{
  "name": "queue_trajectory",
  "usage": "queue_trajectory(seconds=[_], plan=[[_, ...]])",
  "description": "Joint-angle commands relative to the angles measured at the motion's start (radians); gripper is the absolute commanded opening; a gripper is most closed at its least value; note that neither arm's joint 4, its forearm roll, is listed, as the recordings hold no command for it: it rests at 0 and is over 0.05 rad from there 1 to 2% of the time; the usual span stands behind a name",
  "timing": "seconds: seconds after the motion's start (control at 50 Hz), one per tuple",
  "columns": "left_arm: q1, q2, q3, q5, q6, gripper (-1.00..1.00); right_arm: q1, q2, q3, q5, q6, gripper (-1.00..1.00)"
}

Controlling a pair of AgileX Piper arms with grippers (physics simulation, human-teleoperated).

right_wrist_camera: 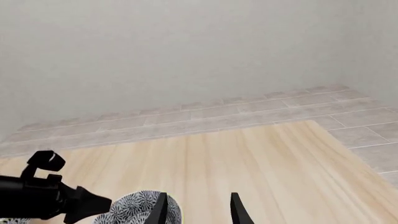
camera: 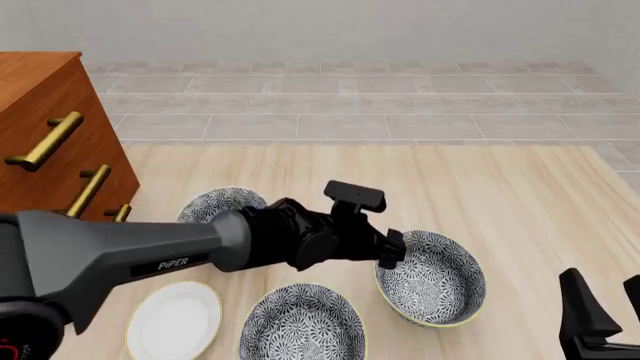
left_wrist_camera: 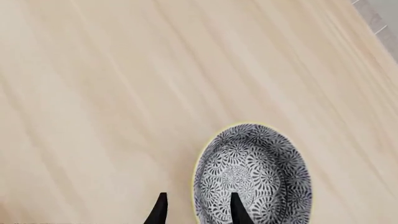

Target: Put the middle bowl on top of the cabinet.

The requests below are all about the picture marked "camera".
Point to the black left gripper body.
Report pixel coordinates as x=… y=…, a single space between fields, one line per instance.
x=392 y=249

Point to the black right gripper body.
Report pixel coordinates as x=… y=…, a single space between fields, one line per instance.
x=600 y=350

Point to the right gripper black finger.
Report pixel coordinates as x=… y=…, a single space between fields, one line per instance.
x=633 y=296
x=582 y=307

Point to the grey and black left robot arm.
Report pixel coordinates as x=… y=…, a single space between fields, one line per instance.
x=125 y=247

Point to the black white patterned bowl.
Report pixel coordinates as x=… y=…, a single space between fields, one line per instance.
x=300 y=326
x=435 y=285
x=222 y=200

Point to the wooden cabinet drawer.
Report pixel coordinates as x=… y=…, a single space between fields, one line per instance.
x=75 y=93
x=107 y=150
x=127 y=189

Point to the wooden cabinet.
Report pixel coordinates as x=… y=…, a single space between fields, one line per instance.
x=30 y=80

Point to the white plate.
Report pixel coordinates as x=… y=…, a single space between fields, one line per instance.
x=175 y=322

